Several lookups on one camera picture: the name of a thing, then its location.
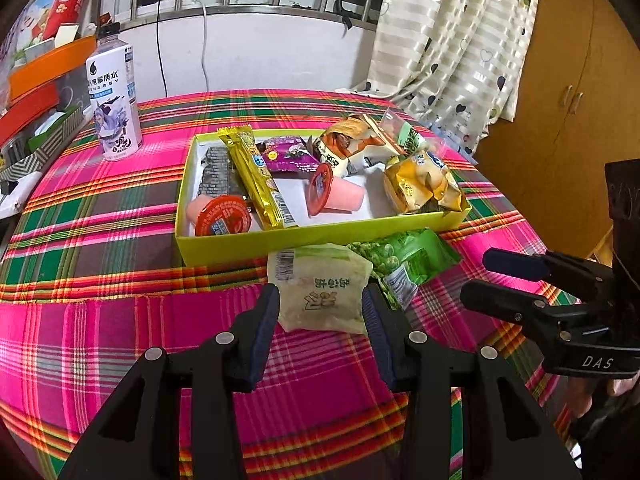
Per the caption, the striped patterned box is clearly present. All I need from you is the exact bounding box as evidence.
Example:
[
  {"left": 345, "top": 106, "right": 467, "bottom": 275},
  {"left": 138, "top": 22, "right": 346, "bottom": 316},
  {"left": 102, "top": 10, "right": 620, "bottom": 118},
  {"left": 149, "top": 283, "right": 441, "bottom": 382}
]
[{"left": 0, "top": 106, "right": 84, "bottom": 184}]

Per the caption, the clear triangular peanut packet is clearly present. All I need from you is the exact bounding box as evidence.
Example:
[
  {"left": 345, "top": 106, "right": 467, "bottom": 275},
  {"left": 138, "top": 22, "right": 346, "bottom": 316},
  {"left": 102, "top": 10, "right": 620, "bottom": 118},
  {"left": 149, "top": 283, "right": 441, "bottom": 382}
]
[{"left": 379, "top": 111, "right": 447, "bottom": 162}]

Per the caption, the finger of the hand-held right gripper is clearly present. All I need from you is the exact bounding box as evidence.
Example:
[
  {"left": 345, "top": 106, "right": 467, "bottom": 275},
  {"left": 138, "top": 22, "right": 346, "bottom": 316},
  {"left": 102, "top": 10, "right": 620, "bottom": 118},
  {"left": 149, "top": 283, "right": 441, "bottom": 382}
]
[
  {"left": 459, "top": 280, "right": 593, "bottom": 343},
  {"left": 481, "top": 247, "right": 610, "bottom": 292}
]

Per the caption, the red flat box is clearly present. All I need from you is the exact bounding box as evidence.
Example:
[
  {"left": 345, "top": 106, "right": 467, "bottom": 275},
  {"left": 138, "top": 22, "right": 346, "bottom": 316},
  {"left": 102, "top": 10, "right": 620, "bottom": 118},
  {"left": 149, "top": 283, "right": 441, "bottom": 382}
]
[{"left": 0, "top": 81, "right": 59, "bottom": 147}]

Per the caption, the wooden cabinet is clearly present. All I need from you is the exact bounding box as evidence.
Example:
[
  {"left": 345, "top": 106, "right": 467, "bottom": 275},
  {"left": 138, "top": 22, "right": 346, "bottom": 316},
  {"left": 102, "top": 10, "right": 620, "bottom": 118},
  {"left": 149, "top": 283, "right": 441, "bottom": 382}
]
[{"left": 474, "top": 0, "right": 640, "bottom": 262}]

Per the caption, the green pea packet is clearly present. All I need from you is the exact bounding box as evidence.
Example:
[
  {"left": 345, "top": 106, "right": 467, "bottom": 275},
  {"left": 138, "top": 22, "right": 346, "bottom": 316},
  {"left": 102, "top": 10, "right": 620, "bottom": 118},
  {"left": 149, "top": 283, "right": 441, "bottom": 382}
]
[{"left": 346, "top": 227, "right": 464, "bottom": 312}]

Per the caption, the black window hook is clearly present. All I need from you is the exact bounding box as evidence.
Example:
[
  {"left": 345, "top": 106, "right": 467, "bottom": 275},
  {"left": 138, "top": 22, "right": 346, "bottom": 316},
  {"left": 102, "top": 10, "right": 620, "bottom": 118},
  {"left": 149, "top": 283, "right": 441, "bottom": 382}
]
[{"left": 334, "top": 0, "right": 357, "bottom": 32}]

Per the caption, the person's right hand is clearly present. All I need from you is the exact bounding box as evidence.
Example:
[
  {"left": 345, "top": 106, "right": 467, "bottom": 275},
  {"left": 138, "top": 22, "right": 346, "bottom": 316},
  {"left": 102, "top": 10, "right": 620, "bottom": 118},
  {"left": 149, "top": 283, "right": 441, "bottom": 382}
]
[{"left": 606, "top": 372, "right": 640, "bottom": 402}]

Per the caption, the orange flat box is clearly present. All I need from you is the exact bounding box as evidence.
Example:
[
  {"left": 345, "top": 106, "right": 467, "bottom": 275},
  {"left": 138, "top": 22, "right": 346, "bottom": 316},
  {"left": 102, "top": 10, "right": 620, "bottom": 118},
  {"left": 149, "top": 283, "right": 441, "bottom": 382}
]
[{"left": 6, "top": 34, "right": 99, "bottom": 104}]

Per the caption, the long yellow snack bar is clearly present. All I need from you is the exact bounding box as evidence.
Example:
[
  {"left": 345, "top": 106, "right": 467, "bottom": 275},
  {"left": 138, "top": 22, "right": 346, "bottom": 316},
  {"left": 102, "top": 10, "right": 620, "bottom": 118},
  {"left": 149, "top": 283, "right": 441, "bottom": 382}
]
[{"left": 216, "top": 126, "right": 299, "bottom": 232}]

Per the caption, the black cable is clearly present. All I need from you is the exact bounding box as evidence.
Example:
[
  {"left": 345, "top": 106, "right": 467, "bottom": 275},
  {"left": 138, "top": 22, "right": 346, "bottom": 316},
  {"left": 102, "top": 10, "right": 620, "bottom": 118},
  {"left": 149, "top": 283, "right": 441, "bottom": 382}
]
[{"left": 144, "top": 0, "right": 169, "bottom": 99}]

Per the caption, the heart print curtain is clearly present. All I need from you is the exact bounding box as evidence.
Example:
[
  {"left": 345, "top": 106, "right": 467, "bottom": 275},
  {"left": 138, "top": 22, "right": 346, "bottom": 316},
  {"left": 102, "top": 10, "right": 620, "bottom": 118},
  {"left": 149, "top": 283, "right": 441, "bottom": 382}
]
[{"left": 349, "top": 0, "right": 544, "bottom": 154}]

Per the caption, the colourful printed bag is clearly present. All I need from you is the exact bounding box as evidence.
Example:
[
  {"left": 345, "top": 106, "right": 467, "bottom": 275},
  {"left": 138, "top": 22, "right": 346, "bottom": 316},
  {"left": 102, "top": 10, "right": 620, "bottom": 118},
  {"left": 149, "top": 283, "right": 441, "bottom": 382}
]
[{"left": 0, "top": 0, "right": 71, "bottom": 67}]

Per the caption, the pink jelly cup red lid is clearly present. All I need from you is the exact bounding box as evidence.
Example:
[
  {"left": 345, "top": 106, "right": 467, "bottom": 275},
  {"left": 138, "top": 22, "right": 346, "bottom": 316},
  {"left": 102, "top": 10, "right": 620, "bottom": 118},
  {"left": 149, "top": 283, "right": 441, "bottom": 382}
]
[
  {"left": 185, "top": 193, "right": 253, "bottom": 238},
  {"left": 306, "top": 163, "right": 369, "bottom": 218}
]

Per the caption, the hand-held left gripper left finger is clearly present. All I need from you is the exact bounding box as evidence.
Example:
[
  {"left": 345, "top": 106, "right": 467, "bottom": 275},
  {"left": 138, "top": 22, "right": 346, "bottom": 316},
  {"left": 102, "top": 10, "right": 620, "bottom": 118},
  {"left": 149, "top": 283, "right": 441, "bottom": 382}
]
[{"left": 59, "top": 284, "right": 282, "bottom": 480}]

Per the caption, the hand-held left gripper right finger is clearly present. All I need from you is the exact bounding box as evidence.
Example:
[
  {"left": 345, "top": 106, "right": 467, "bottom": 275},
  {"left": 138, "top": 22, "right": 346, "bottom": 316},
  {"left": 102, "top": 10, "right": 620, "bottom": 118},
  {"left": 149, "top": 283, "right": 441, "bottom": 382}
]
[{"left": 361, "top": 283, "right": 583, "bottom": 480}]

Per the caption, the white and green snack packet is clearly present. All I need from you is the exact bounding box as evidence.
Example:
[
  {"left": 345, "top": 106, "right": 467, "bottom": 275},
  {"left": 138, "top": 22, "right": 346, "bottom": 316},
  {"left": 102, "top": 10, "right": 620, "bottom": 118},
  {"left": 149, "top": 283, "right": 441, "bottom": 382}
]
[{"left": 266, "top": 242, "right": 374, "bottom": 336}]

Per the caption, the white drink bottle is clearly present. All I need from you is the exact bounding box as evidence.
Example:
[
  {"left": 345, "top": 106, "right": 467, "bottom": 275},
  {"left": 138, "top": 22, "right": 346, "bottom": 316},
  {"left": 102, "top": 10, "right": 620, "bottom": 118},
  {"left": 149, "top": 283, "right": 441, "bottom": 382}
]
[{"left": 85, "top": 21, "right": 144, "bottom": 163}]

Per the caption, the orange bread packet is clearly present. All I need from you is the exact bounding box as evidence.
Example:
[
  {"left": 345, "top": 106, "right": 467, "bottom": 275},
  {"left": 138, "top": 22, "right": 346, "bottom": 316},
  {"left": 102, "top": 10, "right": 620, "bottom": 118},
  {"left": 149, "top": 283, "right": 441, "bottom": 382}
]
[{"left": 319, "top": 114, "right": 397, "bottom": 179}]

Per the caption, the dark seaweed packet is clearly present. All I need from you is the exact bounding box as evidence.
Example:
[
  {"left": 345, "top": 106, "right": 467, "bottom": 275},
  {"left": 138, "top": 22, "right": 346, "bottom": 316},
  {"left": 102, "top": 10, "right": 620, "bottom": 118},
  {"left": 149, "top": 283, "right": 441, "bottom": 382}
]
[{"left": 196, "top": 144, "right": 247, "bottom": 199}]

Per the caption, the yellow-green cardboard box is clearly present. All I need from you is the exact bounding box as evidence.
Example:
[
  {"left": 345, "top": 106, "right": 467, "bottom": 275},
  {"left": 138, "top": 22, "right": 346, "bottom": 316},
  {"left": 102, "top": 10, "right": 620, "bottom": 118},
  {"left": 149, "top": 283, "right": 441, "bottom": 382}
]
[{"left": 173, "top": 128, "right": 473, "bottom": 267}]

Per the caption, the yellow potato chip bag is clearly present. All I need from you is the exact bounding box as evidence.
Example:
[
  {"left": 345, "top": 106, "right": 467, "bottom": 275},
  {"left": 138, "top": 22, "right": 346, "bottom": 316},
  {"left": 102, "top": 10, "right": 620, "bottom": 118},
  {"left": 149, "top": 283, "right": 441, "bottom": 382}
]
[{"left": 383, "top": 151, "right": 464, "bottom": 216}]

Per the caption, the white cable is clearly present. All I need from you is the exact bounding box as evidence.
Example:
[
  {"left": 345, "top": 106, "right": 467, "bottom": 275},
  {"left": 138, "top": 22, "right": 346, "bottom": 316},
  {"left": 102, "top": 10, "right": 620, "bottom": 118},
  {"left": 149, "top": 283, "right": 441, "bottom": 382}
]
[{"left": 194, "top": 0, "right": 209, "bottom": 94}]

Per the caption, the plaid tablecloth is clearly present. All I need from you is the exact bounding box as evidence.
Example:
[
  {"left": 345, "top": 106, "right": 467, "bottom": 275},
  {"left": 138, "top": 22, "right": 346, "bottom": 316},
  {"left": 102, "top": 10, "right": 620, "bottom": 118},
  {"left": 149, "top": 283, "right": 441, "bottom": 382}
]
[{"left": 0, "top": 89, "right": 588, "bottom": 480}]

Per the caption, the purple snack packet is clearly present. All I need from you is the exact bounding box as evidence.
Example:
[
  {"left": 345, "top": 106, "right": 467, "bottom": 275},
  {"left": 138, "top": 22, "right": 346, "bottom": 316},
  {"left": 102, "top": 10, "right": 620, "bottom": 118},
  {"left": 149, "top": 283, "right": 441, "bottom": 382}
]
[{"left": 259, "top": 135, "right": 322, "bottom": 176}]

